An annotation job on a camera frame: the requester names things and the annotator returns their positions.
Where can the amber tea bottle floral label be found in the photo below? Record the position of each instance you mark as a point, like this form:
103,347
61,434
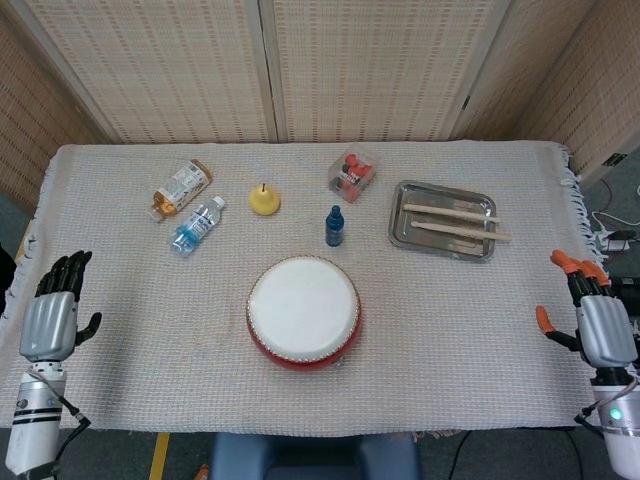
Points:
182,187

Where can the white power strip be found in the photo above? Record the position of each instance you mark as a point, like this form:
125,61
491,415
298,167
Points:
616,243

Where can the blue spray bottle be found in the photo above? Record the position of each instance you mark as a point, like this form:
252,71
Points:
334,232

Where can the rectangular metal tray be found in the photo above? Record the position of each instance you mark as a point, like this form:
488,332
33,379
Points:
440,247

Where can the woven folding screen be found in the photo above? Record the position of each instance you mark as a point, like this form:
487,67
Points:
175,65

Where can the white waffle tablecloth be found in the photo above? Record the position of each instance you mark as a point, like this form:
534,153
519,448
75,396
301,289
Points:
200,390

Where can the black floor box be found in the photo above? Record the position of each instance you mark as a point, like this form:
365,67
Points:
627,290

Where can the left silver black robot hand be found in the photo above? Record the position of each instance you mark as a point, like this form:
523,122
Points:
50,325

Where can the blue padded seat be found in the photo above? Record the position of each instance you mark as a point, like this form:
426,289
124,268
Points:
315,457

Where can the clear box of red fruit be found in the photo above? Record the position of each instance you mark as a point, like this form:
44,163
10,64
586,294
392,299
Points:
352,177

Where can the wooden drumstick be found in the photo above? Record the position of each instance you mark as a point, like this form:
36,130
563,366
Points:
460,230
450,211

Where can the clear water bottle blue label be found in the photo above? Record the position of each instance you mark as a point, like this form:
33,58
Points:
197,227

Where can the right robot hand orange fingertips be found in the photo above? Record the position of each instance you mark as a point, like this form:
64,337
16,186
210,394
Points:
602,330

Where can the yellow pear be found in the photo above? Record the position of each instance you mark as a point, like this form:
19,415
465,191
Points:
265,202

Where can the red drum with white skin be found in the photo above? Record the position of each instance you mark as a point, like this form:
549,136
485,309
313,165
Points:
302,310

